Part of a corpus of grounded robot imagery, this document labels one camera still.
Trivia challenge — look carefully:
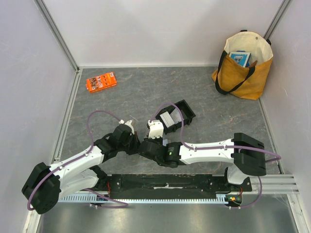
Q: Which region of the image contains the beige leather card holder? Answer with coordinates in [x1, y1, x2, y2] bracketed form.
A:
[162, 139, 171, 146]

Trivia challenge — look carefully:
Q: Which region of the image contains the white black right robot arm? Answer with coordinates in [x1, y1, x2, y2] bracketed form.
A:
[138, 133, 267, 191]

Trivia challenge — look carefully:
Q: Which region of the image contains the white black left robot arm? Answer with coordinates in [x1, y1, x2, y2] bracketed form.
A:
[21, 124, 140, 214]

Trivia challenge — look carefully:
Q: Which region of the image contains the white card stack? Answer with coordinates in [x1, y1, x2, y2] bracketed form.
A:
[160, 112, 175, 128]

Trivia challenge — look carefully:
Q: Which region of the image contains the white VIP card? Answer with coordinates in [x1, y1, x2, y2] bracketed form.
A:
[170, 109, 182, 124]

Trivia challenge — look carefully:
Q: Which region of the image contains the black card tray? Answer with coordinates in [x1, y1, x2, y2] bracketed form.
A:
[155, 100, 196, 134]

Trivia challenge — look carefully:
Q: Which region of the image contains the orange card box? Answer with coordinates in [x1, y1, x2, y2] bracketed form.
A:
[86, 72, 117, 93]

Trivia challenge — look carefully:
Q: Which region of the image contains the yellow canvas tote bag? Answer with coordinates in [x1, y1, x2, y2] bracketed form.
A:
[211, 30, 274, 100]

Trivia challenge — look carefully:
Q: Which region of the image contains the blue book in bag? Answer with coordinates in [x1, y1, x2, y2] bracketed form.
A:
[229, 50, 251, 67]

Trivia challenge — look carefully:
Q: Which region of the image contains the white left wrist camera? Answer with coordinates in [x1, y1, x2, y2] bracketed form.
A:
[119, 119, 136, 134]

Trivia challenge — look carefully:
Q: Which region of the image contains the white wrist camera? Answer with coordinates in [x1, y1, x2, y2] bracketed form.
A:
[119, 119, 136, 134]
[147, 120, 164, 139]

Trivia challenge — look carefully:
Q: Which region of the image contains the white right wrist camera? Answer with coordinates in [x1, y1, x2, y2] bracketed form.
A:
[147, 120, 164, 139]

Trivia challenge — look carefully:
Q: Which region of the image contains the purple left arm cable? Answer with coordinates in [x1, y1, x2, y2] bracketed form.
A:
[26, 110, 129, 210]

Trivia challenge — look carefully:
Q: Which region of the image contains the light blue cable duct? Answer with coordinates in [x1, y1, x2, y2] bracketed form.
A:
[59, 189, 228, 204]

